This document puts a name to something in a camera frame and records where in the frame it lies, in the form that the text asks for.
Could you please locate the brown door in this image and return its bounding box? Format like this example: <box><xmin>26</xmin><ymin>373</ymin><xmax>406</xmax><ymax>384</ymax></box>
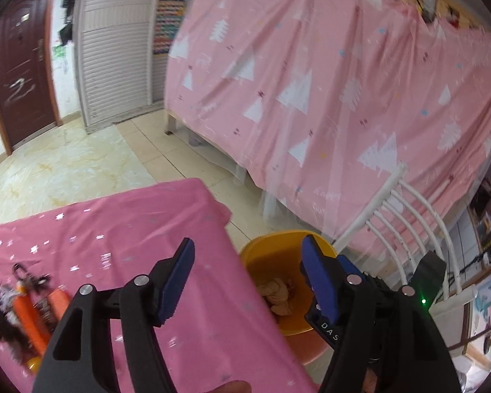
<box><xmin>0</xmin><ymin>0</ymin><xmax>62</xmax><ymax>152</ymax></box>

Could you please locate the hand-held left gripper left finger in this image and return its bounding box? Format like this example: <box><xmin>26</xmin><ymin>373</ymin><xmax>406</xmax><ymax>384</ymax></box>
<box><xmin>33</xmin><ymin>237</ymin><xmax>196</xmax><ymax>393</ymax></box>

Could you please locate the pink star-print tablecloth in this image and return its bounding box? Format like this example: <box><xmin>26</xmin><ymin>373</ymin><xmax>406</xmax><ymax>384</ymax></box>
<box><xmin>0</xmin><ymin>178</ymin><xmax>318</xmax><ymax>393</ymax></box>

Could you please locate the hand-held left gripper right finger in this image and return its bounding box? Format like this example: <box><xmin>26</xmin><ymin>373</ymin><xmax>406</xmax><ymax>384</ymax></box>
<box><xmin>300</xmin><ymin>234</ymin><xmax>463</xmax><ymax>393</ymax></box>

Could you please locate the white metal chair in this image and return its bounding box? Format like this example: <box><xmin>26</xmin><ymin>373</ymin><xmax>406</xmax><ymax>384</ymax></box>
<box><xmin>336</xmin><ymin>163</ymin><xmax>479</xmax><ymax>308</ymax></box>

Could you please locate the brown snack wrapper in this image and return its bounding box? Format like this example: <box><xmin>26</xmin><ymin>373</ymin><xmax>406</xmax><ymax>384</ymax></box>
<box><xmin>33</xmin><ymin>299</ymin><xmax>60</xmax><ymax>332</ymax></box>

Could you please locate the long orange stick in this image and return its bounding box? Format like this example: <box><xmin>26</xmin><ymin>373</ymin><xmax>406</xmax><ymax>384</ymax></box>
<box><xmin>14</xmin><ymin>280</ymin><xmax>52</xmax><ymax>355</ymax></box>

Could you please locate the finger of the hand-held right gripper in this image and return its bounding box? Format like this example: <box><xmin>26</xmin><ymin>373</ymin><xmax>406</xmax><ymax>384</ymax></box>
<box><xmin>336</xmin><ymin>255</ymin><xmax>363</xmax><ymax>277</ymax></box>

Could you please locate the white wrapper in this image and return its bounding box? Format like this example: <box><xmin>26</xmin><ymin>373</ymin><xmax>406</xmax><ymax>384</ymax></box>
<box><xmin>0</xmin><ymin>282</ymin><xmax>19</xmax><ymax>320</ymax></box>

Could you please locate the yellow plastic bucket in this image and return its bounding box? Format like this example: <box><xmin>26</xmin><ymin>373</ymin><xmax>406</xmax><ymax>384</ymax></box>
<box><xmin>239</xmin><ymin>230</ymin><xmax>340</xmax><ymax>336</ymax></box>

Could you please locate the beige tissue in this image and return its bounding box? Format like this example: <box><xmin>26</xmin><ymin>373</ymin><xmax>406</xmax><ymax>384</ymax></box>
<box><xmin>257</xmin><ymin>277</ymin><xmax>299</xmax><ymax>317</ymax></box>

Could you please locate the white louvered door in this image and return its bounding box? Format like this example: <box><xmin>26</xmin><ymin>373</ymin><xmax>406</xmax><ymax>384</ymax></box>
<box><xmin>71</xmin><ymin>0</ymin><xmax>162</xmax><ymax>134</ymax></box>

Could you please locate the black hair clump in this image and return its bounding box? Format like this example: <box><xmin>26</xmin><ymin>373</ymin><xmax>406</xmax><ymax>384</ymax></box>
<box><xmin>0</xmin><ymin>309</ymin><xmax>29</xmax><ymax>365</ymax></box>

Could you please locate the short orange stick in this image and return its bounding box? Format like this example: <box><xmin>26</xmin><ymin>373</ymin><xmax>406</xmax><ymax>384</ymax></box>
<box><xmin>47</xmin><ymin>289</ymin><xmax>72</xmax><ymax>316</ymax></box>

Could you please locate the person's left hand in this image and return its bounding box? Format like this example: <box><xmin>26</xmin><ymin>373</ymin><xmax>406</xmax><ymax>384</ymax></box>
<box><xmin>198</xmin><ymin>380</ymin><xmax>252</xmax><ymax>393</ymax></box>

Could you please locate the colourful wall poster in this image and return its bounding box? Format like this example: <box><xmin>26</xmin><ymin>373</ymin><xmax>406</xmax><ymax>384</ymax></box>
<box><xmin>152</xmin><ymin>0</ymin><xmax>188</xmax><ymax>56</ymax></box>

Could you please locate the pink tree-print sheet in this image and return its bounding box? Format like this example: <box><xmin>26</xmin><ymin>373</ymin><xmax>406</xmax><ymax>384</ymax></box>
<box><xmin>166</xmin><ymin>0</ymin><xmax>491</xmax><ymax>263</ymax></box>

